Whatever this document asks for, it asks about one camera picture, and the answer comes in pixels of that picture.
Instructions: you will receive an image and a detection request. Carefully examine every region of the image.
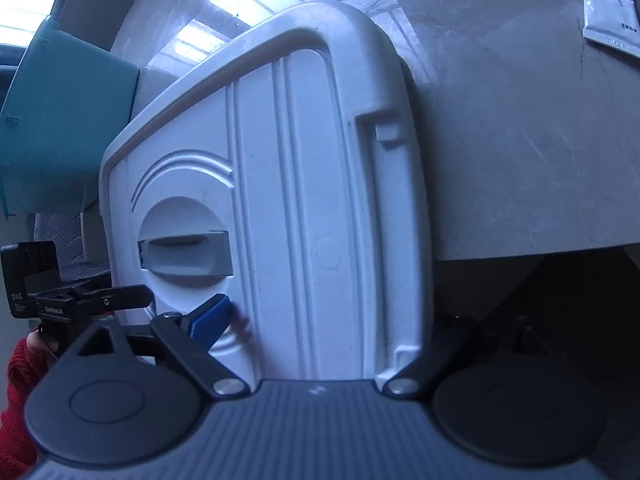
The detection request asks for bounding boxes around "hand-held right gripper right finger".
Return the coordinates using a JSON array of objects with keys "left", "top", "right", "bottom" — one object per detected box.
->
[{"left": 382, "top": 312, "right": 551, "bottom": 400}]

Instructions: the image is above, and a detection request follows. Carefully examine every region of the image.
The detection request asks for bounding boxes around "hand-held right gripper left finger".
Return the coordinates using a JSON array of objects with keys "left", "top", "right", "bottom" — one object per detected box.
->
[{"left": 75, "top": 294, "right": 249, "bottom": 401}]

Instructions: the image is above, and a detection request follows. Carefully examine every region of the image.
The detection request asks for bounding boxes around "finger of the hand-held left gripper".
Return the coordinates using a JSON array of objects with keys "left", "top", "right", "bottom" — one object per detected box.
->
[{"left": 70, "top": 284, "right": 155, "bottom": 312}]

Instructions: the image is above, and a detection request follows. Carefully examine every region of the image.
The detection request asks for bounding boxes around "blue plastic storage bin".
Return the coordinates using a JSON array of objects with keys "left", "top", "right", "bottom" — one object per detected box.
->
[{"left": 0, "top": 15, "right": 143, "bottom": 218}]

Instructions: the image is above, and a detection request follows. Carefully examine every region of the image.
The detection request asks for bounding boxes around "white storage bin lid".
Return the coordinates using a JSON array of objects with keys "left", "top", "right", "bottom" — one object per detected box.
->
[{"left": 98, "top": 0, "right": 436, "bottom": 396}]

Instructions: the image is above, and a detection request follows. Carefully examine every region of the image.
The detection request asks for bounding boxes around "person's left forearm red sleeve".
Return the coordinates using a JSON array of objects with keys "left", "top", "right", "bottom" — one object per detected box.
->
[{"left": 0, "top": 331, "right": 61, "bottom": 476}]

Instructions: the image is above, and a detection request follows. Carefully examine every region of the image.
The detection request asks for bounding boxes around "grey desktop desk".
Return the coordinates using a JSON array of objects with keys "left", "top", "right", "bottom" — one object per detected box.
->
[{"left": 110, "top": 0, "right": 640, "bottom": 262}]

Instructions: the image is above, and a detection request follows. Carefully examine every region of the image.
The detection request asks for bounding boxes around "chair with grey knitted cover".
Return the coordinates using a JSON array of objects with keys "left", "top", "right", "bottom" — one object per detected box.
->
[{"left": 27, "top": 210, "right": 112, "bottom": 282}]

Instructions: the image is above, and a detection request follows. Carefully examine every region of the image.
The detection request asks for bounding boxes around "white printed sachet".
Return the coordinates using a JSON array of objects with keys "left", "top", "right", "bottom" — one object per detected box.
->
[{"left": 577, "top": 0, "right": 640, "bottom": 59}]

